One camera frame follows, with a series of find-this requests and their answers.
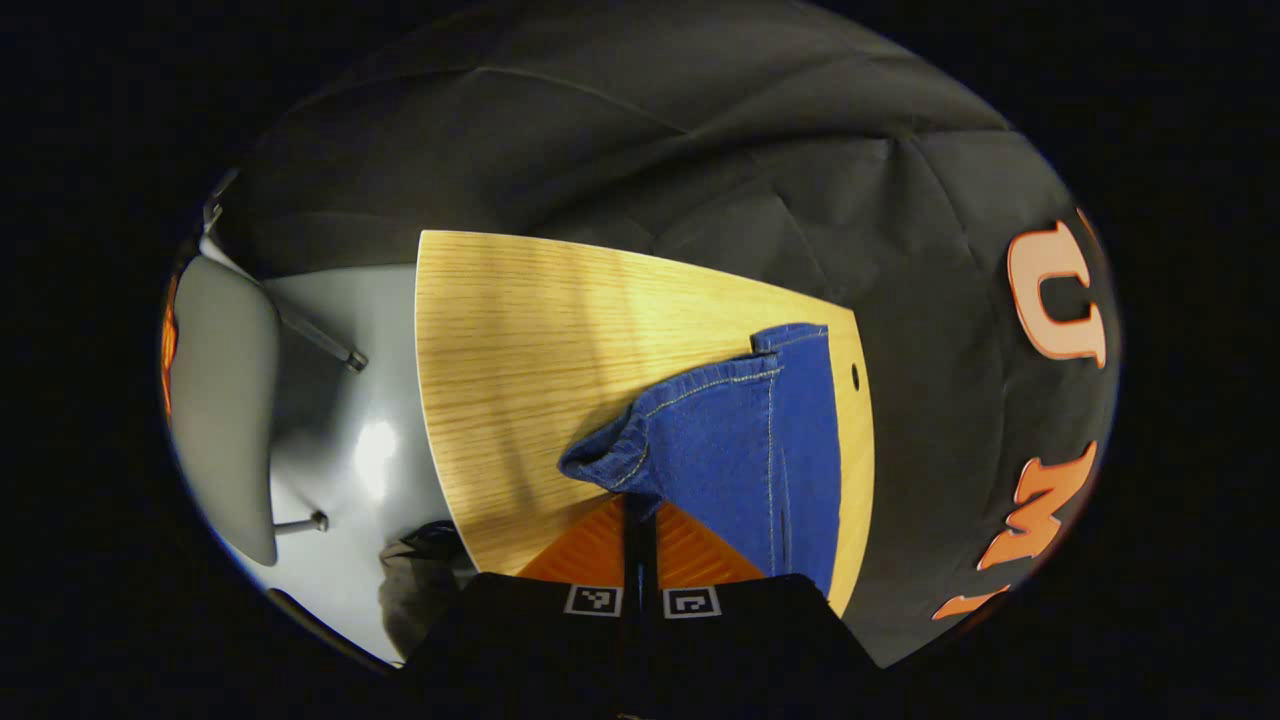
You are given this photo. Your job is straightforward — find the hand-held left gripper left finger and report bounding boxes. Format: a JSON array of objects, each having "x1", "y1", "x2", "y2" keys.
[{"x1": 400, "y1": 493, "x2": 642, "y2": 720}]

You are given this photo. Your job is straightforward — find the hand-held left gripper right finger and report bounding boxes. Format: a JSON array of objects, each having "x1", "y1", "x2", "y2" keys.
[{"x1": 640, "y1": 498, "x2": 883, "y2": 720}]

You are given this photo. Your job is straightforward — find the blue denim jeans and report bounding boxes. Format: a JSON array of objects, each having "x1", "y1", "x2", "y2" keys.
[{"x1": 558, "y1": 322, "x2": 843, "y2": 601}]

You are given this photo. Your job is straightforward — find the grey chair with metal legs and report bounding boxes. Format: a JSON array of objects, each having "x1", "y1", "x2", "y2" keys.
[{"x1": 163, "y1": 250, "x2": 369, "y2": 568}]

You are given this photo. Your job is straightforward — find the dark cloth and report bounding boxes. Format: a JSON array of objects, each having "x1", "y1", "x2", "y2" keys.
[{"x1": 378, "y1": 520, "x2": 479, "y2": 663}]

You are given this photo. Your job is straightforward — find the black backdrop cloth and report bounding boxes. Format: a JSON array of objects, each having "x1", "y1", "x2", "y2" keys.
[{"x1": 215, "y1": 0, "x2": 1121, "y2": 669}]

